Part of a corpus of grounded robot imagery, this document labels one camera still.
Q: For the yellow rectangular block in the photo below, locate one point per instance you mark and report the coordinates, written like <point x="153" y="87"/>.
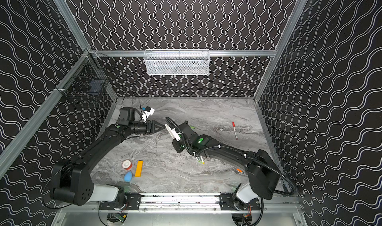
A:
<point x="139" y="168"/>

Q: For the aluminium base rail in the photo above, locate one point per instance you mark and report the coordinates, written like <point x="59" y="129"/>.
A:
<point x="169" y="202"/>

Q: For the blue egg-shaped sponge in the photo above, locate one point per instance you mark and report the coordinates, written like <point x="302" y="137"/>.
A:
<point x="128" y="176"/>

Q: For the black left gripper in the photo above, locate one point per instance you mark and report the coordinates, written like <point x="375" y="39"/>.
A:
<point x="149" y="127"/>

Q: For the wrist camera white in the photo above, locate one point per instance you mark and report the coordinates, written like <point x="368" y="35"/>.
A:
<point x="146" y="113"/>
<point x="174" y="134"/>

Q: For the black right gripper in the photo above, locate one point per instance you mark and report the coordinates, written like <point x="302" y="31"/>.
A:
<point x="179" y="133"/>

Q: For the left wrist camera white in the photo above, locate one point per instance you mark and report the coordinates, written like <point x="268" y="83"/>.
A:
<point x="146" y="113"/>

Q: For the white pen red cap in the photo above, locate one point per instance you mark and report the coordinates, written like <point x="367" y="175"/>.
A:
<point x="234" y="129"/>

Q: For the black wire mesh basket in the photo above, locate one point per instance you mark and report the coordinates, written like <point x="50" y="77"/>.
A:
<point x="87" y="87"/>

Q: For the white wire mesh basket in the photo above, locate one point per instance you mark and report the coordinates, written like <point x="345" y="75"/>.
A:
<point x="177" y="62"/>

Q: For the red white tape roll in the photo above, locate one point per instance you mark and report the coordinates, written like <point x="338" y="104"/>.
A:
<point x="127" y="165"/>

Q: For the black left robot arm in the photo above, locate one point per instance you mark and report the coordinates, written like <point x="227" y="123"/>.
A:
<point x="71" y="180"/>

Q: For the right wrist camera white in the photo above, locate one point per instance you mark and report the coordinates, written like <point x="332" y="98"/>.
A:
<point x="174" y="134"/>

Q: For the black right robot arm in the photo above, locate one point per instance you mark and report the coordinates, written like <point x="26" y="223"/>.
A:
<point x="264" y="177"/>

